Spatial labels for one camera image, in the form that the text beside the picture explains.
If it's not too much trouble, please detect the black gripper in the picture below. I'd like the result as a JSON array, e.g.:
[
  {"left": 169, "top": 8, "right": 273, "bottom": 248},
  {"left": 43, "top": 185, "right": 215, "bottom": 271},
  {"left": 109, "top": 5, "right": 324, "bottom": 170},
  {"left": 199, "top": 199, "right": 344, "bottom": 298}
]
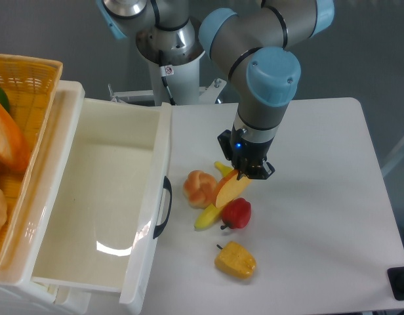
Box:
[{"left": 217, "top": 128, "right": 275, "bottom": 180}]

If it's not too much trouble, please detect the bread slice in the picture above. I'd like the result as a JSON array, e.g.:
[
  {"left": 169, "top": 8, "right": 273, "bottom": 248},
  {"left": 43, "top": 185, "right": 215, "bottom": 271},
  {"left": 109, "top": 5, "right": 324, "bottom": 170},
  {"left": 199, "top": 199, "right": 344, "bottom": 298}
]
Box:
[{"left": 213, "top": 170, "right": 252, "bottom": 208}]

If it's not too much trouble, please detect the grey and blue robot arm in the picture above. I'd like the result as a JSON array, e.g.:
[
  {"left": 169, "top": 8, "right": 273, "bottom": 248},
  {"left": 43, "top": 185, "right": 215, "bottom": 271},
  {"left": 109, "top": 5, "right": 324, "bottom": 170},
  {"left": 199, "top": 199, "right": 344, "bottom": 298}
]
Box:
[{"left": 97, "top": 1, "right": 334, "bottom": 180}]

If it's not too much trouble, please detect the round bread roll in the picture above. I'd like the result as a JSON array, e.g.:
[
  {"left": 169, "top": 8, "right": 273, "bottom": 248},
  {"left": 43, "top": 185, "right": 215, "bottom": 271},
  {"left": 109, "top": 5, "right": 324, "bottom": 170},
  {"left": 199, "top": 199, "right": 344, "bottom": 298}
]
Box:
[{"left": 182, "top": 170, "right": 217, "bottom": 209}]

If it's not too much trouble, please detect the open upper white drawer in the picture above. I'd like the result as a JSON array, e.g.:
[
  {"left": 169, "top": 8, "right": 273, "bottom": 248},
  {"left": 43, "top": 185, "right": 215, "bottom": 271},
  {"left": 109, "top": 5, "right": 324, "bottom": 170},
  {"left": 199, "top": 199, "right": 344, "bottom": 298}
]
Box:
[{"left": 30, "top": 96, "right": 173, "bottom": 306}]

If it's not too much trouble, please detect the white drawer cabinet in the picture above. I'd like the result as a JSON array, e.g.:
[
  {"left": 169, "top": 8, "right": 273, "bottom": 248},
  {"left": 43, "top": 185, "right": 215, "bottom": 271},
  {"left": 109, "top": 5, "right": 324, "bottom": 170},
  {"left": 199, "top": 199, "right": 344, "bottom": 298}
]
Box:
[{"left": 0, "top": 81, "right": 91, "bottom": 314}]

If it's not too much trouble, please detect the red bell pepper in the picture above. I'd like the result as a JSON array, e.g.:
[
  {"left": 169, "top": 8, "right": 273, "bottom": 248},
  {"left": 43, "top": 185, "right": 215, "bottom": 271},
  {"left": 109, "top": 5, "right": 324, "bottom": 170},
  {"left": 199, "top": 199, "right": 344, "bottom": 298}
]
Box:
[{"left": 220, "top": 198, "right": 252, "bottom": 230}]

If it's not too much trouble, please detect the yellow banana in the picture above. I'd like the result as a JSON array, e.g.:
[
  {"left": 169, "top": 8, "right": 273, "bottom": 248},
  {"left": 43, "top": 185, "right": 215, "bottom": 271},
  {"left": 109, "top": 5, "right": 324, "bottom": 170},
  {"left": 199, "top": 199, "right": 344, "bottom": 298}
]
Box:
[{"left": 194, "top": 161, "right": 233, "bottom": 231}]

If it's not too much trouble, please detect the yellow bell pepper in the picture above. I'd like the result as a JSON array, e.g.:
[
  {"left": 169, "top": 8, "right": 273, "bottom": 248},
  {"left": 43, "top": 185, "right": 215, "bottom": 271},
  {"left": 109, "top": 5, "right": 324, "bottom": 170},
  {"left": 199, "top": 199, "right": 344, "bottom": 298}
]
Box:
[{"left": 214, "top": 241, "right": 257, "bottom": 280}]

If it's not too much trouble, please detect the black device at table edge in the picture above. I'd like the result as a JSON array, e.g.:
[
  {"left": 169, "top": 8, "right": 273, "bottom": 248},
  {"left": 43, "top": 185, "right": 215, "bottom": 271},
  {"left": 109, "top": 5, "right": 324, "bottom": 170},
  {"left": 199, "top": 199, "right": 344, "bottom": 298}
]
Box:
[{"left": 387, "top": 266, "right": 404, "bottom": 301}]

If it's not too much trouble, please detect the yellow wicker basket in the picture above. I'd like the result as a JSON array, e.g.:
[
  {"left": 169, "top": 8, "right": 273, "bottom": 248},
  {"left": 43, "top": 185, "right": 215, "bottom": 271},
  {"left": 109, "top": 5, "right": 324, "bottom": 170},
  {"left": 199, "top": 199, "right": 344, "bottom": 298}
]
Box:
[{"left": 0, "top": 54, "right": 63, "bottom": 268}]

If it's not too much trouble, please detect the green fruit in basket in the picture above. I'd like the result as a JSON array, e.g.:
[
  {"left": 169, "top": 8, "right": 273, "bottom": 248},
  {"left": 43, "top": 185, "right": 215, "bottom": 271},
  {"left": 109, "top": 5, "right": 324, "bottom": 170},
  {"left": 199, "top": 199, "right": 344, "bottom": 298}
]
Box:
[{"left": 0, "top": 88, "right": 10, "bottom": 113}]

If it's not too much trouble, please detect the black drawer handle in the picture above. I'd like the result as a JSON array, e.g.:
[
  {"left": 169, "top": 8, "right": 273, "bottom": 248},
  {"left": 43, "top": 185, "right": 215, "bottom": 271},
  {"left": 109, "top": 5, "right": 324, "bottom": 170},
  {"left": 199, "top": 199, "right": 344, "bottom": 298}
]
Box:
[{"left": 153, "top": 176, "right": 172, "bottom": 239}]

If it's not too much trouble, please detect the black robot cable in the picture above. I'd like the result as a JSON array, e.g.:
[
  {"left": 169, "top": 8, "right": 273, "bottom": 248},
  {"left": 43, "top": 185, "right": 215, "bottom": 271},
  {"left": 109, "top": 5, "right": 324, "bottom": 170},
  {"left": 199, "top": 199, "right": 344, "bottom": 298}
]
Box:
[{"left": 159, "top": 52, "right": 176, "bottom": 106}]

